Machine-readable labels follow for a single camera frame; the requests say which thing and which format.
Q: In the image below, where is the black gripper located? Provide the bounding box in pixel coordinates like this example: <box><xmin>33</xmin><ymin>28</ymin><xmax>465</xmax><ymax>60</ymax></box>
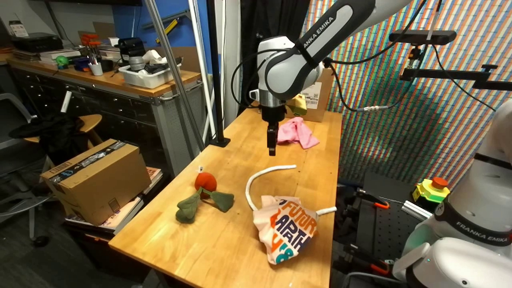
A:
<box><xmin>261</xmin><ymin>105</ymin><xmax>285</xmax><ymax>159</ymax></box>

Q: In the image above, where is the pink cloth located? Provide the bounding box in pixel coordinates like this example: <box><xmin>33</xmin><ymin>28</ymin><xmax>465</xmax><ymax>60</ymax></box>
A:
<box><xmin>277</xmin><ymin>117</ymin><xmax>322</xmax><ymax>151</ymax></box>

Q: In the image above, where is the white braided rope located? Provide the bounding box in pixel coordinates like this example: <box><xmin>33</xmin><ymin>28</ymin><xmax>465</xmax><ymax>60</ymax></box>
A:
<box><xmin>244</xmin><ymin>162</ymin><xmax>340</xmax><ymax>218</ymax></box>

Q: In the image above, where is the cardboard box with labels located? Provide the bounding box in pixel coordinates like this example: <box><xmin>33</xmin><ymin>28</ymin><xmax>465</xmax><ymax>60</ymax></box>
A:
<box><xmin>290</xmin><ymin>66</ymin><xmax>338</xmax><ymax>124</ymax></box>

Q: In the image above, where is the black vertical pole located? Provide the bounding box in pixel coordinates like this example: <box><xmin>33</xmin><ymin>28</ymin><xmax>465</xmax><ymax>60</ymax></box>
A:
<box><xmin>205</xmin><ymin>0</ymin><xmax>233</xmax><ymax>149</ymax></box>

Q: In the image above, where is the white tube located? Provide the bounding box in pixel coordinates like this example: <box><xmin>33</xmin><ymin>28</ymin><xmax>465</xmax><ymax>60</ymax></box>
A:
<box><xmin>186</xmin><ymin>0</ymin><xmax>221</xmax><ymax>143</ymax></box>

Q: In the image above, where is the silver metal pole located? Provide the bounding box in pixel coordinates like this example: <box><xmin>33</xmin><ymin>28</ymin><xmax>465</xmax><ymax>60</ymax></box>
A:
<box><xmin>143</xmin><ymin>0</ymin><xmax>209</xmax><ymax>153</ymax></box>

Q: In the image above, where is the black perforated cart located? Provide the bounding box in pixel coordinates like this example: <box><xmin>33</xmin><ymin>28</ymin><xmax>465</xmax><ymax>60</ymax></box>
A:
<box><xmin>332</xmin><ymin>181</ymin><xmax>429</xmax><ymax>282</ymax></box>

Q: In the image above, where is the patterned backdrop screen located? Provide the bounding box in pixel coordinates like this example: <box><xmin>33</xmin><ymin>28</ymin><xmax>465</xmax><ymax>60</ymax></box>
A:
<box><xmin>306</xmin><ymin>0</ymin><xmax>512</xmax><ymax>191</ymax></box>

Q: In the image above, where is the white plastic bin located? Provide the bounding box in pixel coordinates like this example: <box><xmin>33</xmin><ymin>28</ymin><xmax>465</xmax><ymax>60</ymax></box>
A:
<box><xmin>117</xmin><ymin>63</ymin><xmax>177</xmax><ymax>90</ymax></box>

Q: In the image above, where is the yellow emergency stop button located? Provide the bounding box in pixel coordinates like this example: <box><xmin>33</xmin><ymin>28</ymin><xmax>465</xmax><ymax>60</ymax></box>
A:
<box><xmin>410</xmin><ymin>175</ymin><xmax>453</xmax><ymax>209</ymax></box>

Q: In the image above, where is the pink cover book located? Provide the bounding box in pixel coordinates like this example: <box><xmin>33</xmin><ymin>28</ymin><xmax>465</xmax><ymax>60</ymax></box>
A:
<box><xmin>63</xmin><ymin>197</ymin><xmax>146</xmax><ymax>236</ymax></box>

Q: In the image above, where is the black bench device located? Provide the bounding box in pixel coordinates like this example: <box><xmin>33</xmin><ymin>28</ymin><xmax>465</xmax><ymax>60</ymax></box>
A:
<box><xmin>117</xmin><ymin>36</ymin><xmax>148</xmax><ymax>58</ymax></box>

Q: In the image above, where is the cardboard box with black tape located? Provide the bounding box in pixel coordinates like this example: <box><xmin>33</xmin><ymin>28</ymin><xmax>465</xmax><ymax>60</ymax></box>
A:
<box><xmin>41</xmin><ymin>138</ymin><xmax>153</xmax><ymax>226</ymax></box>

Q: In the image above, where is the wooden stool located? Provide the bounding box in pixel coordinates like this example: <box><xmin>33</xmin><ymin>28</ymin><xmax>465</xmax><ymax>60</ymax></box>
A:
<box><xmin>23</xmin><ymin>111</ymin><xmax>105</xmax><ymax>162</ymax></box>

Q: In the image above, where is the white cup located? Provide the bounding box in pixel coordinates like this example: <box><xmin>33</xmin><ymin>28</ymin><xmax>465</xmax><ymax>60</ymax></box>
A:
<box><xmin>89</xmin><ymin>60</ymin><xmax>106</xmax><ymax>79</ymax></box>

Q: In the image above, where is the grey workbench with wooden top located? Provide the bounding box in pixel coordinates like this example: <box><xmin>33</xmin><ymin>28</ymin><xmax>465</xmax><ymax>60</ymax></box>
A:
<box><xmin>7</xmin><ymin>53</ymin><xmax>209</xmax><ymax>180</ymax></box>

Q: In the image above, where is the small orange object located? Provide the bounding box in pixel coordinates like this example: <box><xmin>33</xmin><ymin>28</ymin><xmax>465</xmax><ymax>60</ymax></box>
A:
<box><xmin>79</xmin><ymin>33</ymin><xmax>103</xmax><ymax>50</ymax></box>

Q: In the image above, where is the black bag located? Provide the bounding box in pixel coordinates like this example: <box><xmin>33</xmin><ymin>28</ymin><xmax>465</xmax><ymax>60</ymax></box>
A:
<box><xmin>9</xmin><ymin>111</ymin><xmax>92</xmax><ymax>165</ymax></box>

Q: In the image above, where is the small green object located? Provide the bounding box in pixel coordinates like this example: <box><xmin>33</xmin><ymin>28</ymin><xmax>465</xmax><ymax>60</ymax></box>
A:
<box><xmin>53</xmin><ymin>53</ymin><xmax>73</xmax><ymax>71</ymax></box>

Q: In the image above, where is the black case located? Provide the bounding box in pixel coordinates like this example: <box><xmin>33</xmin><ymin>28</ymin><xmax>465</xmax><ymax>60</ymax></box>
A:
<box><xmin>10</xmin><ymin>33</ymin><xmax>66</xmax><ymax>55</ymax></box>

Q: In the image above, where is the grey mesh office chair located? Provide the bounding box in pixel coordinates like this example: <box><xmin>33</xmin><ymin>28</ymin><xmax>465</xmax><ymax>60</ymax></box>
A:
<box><xmin>0</xmin><ymin>92</ymin><xmax>53</xmax><ymax>249</ymax></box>

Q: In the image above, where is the orange green wrist camera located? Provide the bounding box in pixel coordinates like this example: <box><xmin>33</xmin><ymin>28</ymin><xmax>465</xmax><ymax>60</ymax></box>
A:
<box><xmin>287</xmin><ymin>93</ymin><xmax>311</xmax><ymax>119</ymax></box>

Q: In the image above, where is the black cable with sleeve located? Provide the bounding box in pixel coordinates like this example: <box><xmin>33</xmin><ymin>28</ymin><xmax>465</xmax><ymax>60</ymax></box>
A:
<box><xmin>229</xmin><ymin>0</ymin><xmax>447</xmax><ymax>116</ymax></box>

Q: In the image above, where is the black stereo camera bar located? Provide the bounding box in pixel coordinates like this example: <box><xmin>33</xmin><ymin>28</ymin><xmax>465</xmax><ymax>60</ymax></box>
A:
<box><xmin>388</xmin><ymin>29</ymin><xmax>460</xmax><ymax>47</ymax></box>

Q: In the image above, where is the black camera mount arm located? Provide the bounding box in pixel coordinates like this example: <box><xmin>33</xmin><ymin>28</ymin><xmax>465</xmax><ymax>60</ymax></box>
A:
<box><xmin>399</xmin><ymin>45</ymin><xmax>512</xmax><ymax>93</ymax></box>

